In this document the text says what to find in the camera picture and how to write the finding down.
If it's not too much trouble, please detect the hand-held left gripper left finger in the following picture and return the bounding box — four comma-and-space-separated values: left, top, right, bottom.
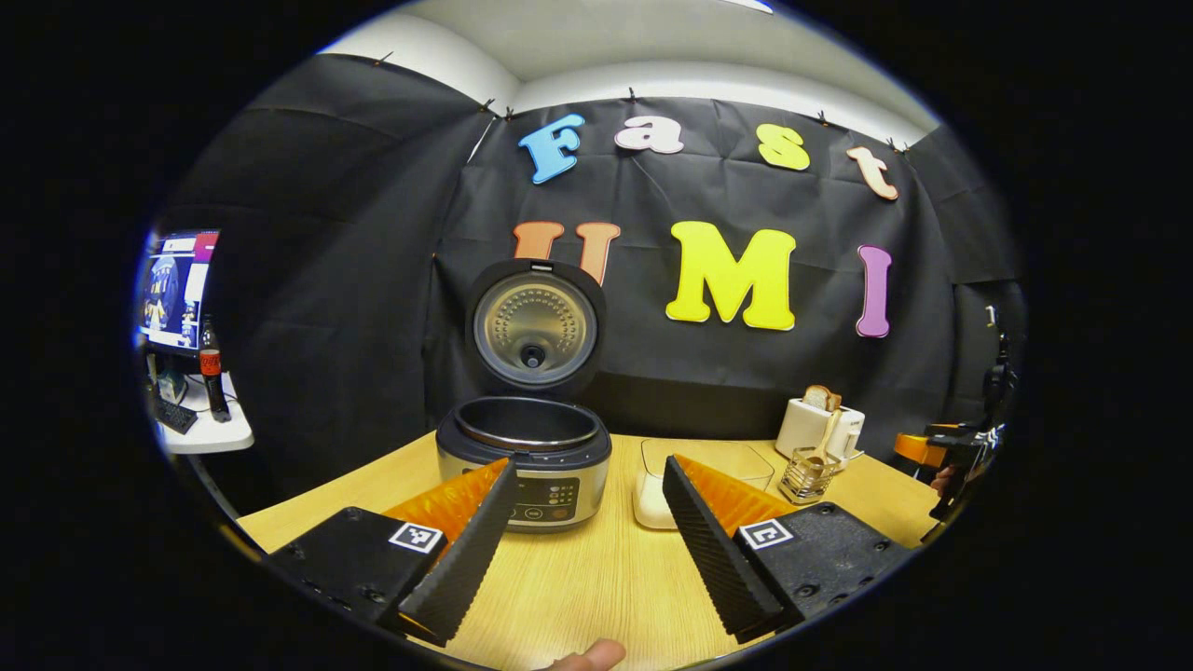
264, 457, 519, 649

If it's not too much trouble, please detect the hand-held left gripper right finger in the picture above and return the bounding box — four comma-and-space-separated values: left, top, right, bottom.
662, 454, 914, 646

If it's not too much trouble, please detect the white rice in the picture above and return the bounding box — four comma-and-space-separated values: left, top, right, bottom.
634, 466, 775, 530

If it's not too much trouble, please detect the wooden spoon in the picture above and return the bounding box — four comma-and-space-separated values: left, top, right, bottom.
802, 410, 843, 472

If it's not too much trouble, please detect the metal wire chopstick holder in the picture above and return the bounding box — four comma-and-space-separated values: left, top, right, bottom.
779, 447, 840, 505

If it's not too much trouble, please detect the grey black rice cooker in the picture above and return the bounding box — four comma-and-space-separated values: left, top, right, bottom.
435, 259, 613, 534

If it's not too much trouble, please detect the clear plastic container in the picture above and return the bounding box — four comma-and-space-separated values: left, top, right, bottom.
633, 438, 776, 530

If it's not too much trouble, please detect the white toaster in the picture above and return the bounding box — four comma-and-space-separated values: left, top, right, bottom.
775, 396, 866, 462

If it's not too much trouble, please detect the white side table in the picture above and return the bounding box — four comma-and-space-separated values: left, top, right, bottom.
149, 373, 254, 523

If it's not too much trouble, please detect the black backdrop cloth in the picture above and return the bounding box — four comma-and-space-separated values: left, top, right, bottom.
154, 54, 1026, 500

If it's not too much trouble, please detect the dark bottle with red label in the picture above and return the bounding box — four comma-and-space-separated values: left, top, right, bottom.
199, 315, 232, 423

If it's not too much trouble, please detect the black keyboard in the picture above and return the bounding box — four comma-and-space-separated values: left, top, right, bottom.
152, 396, 199, 435

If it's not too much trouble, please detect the computer monitor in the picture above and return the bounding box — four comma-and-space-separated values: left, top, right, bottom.
138, 230, 221, 353

